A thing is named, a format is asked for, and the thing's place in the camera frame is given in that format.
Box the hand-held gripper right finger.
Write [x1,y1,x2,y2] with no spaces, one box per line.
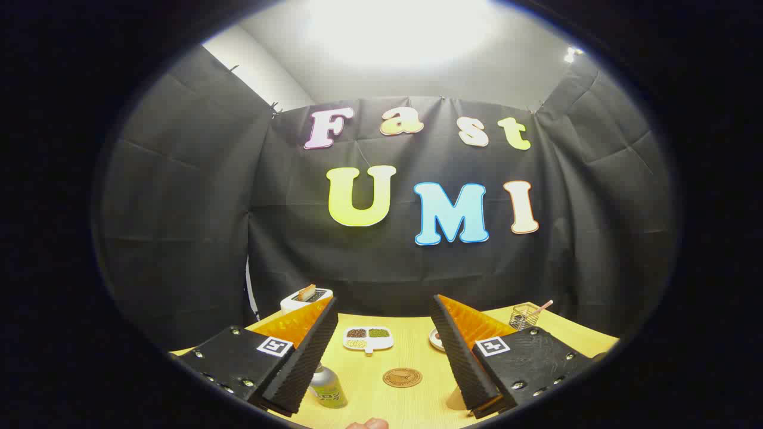
[429,294,597,419]

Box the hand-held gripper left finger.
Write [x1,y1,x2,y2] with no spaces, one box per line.
[170,296,339,418]

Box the silver green juice bottle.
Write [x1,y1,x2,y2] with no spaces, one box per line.
[309,363,348,409]

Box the round cork coaster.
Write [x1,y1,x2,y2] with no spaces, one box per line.
[382,367,423,388]

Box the wooden table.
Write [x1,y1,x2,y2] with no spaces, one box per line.
[170,304,621,429]

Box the white toaster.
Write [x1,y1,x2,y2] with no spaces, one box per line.
[280,288,333,315]

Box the white divided dish with beans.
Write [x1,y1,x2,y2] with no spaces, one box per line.
[343,325,394,356]

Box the black backdrop cloth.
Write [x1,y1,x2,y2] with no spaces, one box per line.
[95,45,677,352]

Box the wire mesh holder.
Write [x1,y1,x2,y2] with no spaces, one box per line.
[508,303,540,331]

